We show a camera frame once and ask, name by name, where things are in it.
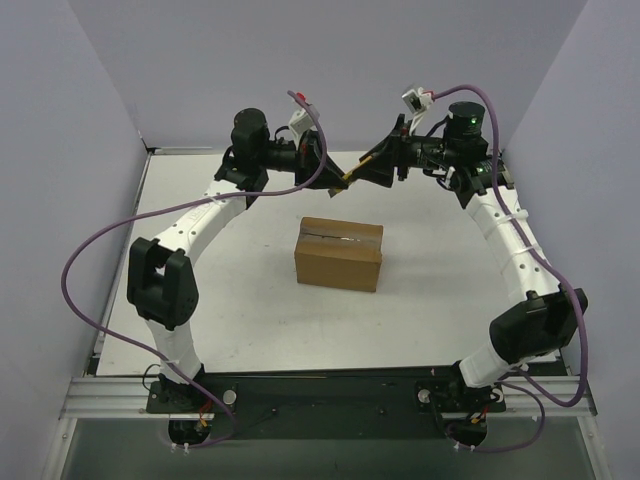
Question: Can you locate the yellow utility knife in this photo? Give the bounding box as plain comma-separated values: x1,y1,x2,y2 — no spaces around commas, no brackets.
328,155,374,198

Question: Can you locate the brown cardboard express box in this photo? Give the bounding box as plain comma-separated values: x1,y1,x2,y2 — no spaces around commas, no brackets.
294,217,384,292

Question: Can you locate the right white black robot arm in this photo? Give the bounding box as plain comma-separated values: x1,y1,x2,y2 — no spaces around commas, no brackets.
349,102,588,388

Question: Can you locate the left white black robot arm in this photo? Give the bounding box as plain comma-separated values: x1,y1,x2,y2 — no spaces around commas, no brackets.
126,104,345,412

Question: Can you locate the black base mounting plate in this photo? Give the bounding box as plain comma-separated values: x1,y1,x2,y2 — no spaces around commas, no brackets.
146,366,506,444

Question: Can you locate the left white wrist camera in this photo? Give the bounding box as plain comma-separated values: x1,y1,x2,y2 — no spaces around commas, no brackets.
288,108,315,136

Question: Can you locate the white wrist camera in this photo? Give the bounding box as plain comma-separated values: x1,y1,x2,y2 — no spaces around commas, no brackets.
401,87,434,134
288,108,315,136

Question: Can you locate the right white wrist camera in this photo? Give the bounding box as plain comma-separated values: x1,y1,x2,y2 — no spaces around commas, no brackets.
401,87,434,134

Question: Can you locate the left side aluminium rail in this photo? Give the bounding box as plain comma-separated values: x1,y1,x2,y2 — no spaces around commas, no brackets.
83,150,154,377

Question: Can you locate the front aluminium rail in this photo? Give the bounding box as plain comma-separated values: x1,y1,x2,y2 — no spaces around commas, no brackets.
60,377,597,420

